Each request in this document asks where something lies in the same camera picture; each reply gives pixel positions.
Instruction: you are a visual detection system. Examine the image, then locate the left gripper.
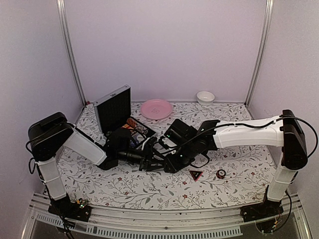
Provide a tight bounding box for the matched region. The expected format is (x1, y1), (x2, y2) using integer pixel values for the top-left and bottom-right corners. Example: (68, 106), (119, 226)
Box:
(118, 145), (165, 172)

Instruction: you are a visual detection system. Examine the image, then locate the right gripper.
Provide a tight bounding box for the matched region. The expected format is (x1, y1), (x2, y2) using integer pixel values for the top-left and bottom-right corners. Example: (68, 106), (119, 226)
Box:
(164, 141), (198, 173)

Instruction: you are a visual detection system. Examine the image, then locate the grey white chip stack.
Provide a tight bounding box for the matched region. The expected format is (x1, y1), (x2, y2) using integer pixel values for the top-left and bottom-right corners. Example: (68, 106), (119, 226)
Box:
(135, 124), (148, 135)

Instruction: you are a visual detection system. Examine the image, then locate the aluminium poker case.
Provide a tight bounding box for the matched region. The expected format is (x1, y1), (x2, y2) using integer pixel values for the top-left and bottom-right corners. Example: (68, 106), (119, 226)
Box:
(93, 85), (157, 148)

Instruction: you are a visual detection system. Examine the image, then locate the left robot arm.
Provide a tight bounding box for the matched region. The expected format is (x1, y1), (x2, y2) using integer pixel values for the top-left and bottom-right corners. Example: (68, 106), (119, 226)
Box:
(26, 112), (162, 216)

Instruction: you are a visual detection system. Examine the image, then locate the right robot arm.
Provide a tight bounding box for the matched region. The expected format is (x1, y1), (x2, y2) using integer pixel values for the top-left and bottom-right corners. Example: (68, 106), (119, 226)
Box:
(164, 110), (308, 217)

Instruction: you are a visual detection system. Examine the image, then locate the black triangle card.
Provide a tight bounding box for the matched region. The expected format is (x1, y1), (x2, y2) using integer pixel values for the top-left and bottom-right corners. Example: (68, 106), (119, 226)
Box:
(189, 170), (203, 182)

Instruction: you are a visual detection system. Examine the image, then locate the white dealer button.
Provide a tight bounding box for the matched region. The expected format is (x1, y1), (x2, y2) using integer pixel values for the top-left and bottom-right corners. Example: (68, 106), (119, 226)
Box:
(136, 135), (145, 141)

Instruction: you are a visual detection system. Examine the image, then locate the red blue chip roll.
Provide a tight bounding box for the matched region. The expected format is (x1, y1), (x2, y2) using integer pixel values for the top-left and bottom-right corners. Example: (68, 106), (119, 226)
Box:
(126, 118), (138, 128)

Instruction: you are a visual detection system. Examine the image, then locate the orange short chip stack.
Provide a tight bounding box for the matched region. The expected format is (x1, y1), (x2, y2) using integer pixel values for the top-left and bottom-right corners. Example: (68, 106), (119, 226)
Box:
(216, 169), (226, 179)

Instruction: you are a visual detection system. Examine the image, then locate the pink plate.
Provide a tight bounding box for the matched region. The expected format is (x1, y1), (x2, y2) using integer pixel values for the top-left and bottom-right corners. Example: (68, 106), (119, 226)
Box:
(140, 99), (172, 120)

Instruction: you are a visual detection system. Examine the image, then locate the white bowl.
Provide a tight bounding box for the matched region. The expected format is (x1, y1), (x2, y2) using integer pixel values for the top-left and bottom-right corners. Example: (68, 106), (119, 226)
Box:
(196, 91), (215, 106)

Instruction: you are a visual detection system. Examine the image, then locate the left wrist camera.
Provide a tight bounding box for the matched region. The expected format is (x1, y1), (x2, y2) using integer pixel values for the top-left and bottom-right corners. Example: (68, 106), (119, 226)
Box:
(141, 137), (157, 150)

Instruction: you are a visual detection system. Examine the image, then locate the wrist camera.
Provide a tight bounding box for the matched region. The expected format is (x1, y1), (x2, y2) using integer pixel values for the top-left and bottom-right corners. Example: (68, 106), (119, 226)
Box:
(141, 137), (157, 150)
(159, 136), (176, 153)

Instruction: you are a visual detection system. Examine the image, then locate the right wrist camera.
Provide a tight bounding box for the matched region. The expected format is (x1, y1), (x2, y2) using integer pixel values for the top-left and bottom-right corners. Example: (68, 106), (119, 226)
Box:
(159, 136), (176, 153)

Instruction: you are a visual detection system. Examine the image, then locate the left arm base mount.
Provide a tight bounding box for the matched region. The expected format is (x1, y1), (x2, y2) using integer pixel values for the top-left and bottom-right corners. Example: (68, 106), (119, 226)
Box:
(48, 195), (92, 222)

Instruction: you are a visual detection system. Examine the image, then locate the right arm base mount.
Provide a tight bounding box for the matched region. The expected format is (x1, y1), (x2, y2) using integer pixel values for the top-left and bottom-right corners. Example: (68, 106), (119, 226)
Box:
(240, 197), (284, 222)

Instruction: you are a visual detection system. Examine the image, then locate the left frame post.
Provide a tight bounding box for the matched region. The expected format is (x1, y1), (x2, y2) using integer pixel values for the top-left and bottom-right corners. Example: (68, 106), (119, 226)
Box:
(56, 0), (87, 106)

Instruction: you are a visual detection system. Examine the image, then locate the frame post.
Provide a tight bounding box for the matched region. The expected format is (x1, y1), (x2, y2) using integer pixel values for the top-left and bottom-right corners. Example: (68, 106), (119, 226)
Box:
(245, 0), (274, 108)
(56, 0), (87, 106)

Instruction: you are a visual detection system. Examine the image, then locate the right frame post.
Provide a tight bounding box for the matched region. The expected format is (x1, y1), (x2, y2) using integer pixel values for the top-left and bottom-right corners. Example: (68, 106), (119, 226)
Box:
(245, 0), (274, 108)

